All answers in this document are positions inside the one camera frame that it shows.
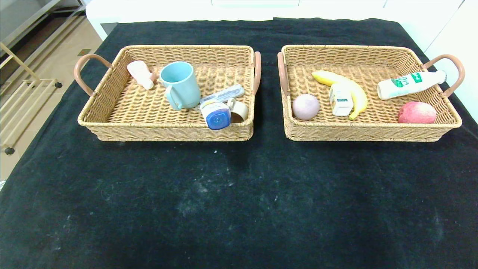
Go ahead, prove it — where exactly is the small beige cup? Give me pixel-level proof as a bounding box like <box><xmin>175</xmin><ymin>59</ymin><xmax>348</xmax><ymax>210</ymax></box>
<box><xmin>227</xmin><ymin>98</ymin><xmax>249</xmax><ymax>123</ymax></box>

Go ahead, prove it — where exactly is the white bottle with blue cap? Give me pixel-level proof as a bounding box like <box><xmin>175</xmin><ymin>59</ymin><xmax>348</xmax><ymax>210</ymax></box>
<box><xmin>201</xmin><ymin>99</ymin><xmax>232</xmax><ymax>130</ymax></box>

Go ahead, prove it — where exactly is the pale pink egg-shaped ball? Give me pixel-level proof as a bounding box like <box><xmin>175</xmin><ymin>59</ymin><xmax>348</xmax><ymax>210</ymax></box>
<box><xmin>292</xmin><ymin>94</ymin><xmax>320</xmax><ymax>121</ymax></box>

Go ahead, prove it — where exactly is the teal plastic mug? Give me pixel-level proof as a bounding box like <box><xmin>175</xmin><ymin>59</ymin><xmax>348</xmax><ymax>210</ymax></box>
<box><xmin>159</xmin><ymin>61</ymin><xmax>201</xmax><ymax>111</ymax></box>

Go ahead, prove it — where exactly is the white juice carton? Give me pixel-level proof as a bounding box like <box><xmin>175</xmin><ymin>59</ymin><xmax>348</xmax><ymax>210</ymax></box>
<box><xmin>329</xmin><ymin>83</ymin><xmax>354</xmax><ymax>116</ymax></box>

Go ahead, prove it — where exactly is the yellow banana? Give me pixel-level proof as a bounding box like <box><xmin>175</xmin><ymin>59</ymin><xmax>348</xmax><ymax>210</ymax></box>
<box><xmin>312</xmin><ymin>71</ymin><xmax>369</xmax><ymax>120</ymax></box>

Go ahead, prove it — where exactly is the grey flat blister pack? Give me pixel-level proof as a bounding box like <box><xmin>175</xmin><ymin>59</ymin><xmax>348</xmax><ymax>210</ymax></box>
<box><xmin>201</xmin><ymin>84</ymin><xmax>246</xmax><ymax>106</ymax></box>

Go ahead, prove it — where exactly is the small pink bottle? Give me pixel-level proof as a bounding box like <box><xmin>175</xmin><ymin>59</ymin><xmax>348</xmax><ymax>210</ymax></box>
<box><xmin>127</xmin><ymin>61</ymin><xmax>155</xmax><ymax>90</ymax></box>

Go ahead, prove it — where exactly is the white table behind cloth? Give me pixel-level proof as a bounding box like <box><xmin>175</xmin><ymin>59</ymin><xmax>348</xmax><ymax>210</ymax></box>
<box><xmin>85</xmin><ymin>0</ymin><xmax>403</xmax><ymax>41</ymax></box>

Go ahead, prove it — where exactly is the white milk bottle green label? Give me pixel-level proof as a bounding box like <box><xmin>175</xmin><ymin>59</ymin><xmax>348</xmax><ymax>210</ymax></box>
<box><xmin>377</xmin><ymin>71</ymin><xmax>447</xmax><ymax>101</ymax></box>

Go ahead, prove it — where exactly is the red apple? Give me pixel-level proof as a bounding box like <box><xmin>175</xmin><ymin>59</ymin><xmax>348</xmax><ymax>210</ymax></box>
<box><xmin>398</xmin><ymin>101</ymin><xmax>437</xmax><ymax>124</ymax></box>

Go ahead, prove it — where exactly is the wooden slatted rack on wheels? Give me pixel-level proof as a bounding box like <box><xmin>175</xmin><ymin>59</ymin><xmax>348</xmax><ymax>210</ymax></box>
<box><xmin>0</xmin><ymin>42</ymin><xmax>62</xmax><ymax>156</ymax></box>

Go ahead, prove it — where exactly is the wicker basket with brown handles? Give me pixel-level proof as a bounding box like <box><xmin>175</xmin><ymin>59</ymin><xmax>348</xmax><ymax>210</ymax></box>
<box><xmin>74</xmin><ymin>45</ymin><xmax>262</xmax><ymax>142</ymax></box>
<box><xmin>277</xmin><ymin>45</ymin><xmax>465</xmax><ymax>142</ymax></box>

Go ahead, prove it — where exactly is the grey metal shelf frame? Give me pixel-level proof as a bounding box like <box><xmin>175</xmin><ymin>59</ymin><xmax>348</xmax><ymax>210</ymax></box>
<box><xmin>0</xmin><ymin>0</ymin><xmax>87</xmax><ymax>56</ymax></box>

